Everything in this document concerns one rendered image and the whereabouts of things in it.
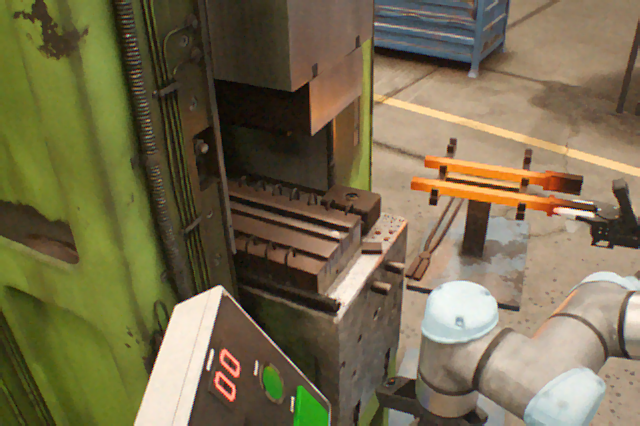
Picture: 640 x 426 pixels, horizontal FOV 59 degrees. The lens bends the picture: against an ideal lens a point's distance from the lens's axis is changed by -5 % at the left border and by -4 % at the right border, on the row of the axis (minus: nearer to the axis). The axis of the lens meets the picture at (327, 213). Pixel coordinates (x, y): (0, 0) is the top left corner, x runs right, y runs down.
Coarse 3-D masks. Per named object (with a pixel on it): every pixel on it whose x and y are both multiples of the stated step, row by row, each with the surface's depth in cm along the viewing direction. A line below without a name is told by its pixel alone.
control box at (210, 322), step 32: (192, 320) 72; (224, 320) 73; (160, 352) 71; (192, 352) 67; (256, 352) 76; (160, 384) 65; (192, 384) 62; (256, 384) 73; (288, 384) 80; (160, 416) 61; (192, 416) 59; (224, 416) 64; (256, 416) 69; (288, 416) 76
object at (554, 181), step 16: (432, 160) 153; (448, 160) 153; (496, 176) 148; (512, 176) 147; (528, 176) 145; (544, 176) 145; (560, 176) 143; (576, 176) 143; (560, 192) 145; (576, 192) 143
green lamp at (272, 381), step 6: (264, 372) 75; (270, 372) 76; (276, 372) 77; (264, 378) 74; (270, 378) 75; (276, 378) 77; (264, 384) 74; (270, 384) 75; (276, 384) 76; (270, 390) 74; (276, 390) 75; (282, 390) 77; (276, 396) 75
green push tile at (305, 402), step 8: (304, 392) 81; (296, 400) 79; (304, 400) 80; (312, 400) 82; (296, 408) 78; (304, 408) 79; (312, 408) 81; (320, 408) 83; (296, 416) 77; (304, 416) 78; (312, 416) 80; (320, 416) 82; (328, 416) 84; (296, 424) 76; (304, 424) 77; (312, 424) 79; (320, 424) 81
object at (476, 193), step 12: (420, 180) 144; (432, 180) 144; (444, 192) 142; (456, 192) 141; (468, 192) 140; (480, 192) 139; (492, 192) 139; (504, 192) 139; (504, 204) 138; (516, 204) 137; (528, 204) 136; (540, 204) 135; (552, 204) 133; (564, 204) 133; (576, 204) 133; (588, 204) 133
